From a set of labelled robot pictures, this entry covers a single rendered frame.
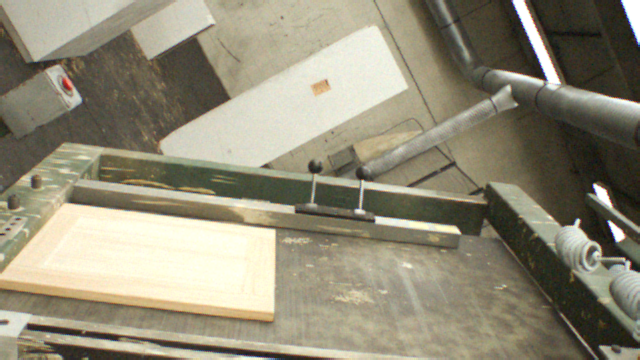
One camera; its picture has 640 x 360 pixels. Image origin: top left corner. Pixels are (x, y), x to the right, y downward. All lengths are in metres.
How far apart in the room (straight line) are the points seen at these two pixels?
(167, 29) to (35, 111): 4.78
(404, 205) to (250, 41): 7.91
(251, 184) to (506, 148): 8.60
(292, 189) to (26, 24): 2.58
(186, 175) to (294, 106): 3.47
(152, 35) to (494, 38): 5.42
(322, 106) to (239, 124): 0.70
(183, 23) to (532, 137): 5.98
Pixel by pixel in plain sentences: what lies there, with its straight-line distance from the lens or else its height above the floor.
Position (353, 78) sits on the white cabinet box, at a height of 1.69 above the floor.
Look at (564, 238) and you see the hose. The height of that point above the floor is 1.81.
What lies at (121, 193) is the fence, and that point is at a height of 0.99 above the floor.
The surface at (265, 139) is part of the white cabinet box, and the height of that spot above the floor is 0.81.
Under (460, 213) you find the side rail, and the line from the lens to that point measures 1.84.
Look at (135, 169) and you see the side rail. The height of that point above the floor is 0.97.
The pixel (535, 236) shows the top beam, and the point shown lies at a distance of 1.56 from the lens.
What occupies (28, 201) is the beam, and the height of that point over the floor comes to 0.87.
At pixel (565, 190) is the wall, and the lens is 10.67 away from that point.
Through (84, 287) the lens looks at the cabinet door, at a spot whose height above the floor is 1.01.
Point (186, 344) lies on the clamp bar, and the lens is 0.93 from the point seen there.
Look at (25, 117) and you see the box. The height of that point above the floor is 0.82.
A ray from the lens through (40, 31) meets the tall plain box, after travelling 3.97.
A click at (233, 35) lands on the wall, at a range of 9.59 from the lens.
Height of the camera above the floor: 1.57
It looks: 6 degrees down
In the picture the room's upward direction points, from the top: 62 degrees clockwise
